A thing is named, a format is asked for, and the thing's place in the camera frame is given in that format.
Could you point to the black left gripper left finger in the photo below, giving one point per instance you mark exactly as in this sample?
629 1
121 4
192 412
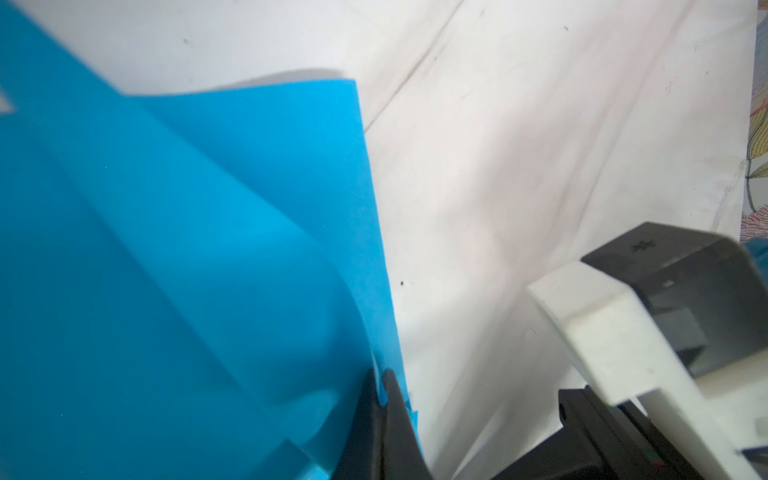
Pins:
359 438

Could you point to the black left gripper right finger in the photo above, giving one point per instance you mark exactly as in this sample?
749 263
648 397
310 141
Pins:
401 455

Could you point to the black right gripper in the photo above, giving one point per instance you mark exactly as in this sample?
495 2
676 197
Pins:
598 441

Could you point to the blue square paper sheet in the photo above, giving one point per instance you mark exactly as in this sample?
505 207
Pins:
192 286

